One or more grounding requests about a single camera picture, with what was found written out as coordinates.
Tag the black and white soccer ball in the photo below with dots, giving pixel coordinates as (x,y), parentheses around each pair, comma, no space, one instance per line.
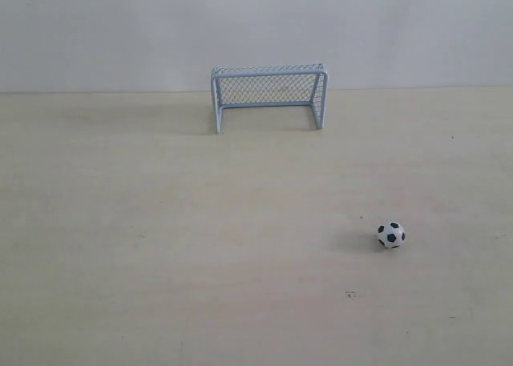
(391,235)

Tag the light blue mini soccer goal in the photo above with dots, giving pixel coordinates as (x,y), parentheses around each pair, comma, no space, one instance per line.
(269,86)

